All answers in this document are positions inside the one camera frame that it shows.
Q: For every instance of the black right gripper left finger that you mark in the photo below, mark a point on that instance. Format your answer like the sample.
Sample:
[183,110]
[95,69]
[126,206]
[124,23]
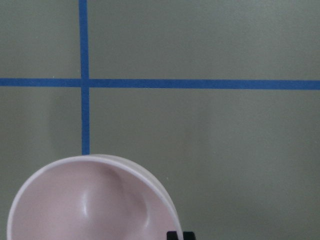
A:
[171,235]

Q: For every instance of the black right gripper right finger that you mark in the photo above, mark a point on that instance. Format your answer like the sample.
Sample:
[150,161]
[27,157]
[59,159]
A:
[189,235]

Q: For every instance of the pink bowl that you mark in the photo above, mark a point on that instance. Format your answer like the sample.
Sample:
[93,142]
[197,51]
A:
[93,197]

